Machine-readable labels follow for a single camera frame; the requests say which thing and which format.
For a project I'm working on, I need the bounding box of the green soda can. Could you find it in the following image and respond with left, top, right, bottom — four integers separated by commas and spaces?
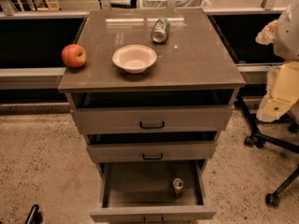
150, 19, 170, 43

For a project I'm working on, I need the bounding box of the top grey drawer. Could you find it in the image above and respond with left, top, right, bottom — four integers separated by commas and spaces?
71, 90, 234, 134

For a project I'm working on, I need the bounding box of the orange soda can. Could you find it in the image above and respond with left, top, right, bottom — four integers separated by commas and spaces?
170, 178, 184, 198

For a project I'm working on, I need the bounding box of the black office chair base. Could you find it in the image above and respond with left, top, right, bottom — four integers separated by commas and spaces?
236, 94, 299, 208

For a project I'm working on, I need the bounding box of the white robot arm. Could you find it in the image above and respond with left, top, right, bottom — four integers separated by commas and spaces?
255, 0, 299, 122

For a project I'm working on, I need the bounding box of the black object bottom left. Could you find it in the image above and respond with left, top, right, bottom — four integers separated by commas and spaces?
24, 204, 43, 224

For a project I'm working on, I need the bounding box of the grey drawer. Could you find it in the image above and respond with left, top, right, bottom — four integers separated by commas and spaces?
87, 131, 219, 162
90, 161, 216, 224
71, 90, 234, 134

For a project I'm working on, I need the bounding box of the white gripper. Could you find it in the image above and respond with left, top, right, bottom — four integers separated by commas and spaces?
255, 20, 299, 122

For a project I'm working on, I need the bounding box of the grey drawer cabinet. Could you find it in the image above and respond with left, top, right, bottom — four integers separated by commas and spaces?
57, 7, 247, 224

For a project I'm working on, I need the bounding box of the white wire basket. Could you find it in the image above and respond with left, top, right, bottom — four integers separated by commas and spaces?
136, 0, 210, 8

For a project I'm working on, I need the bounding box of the white paper bowl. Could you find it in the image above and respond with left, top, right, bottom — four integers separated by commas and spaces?
112, 45, 157, 74

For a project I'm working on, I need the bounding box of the middle grey drawer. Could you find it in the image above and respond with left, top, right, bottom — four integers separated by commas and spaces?
87, 131, 219, 162

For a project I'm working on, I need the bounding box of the red apple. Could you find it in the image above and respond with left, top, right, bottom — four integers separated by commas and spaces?
61, 44, 87, 68

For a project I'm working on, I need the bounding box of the bottom grey drawer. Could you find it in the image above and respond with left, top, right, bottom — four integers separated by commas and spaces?
90, 161, 216, 224

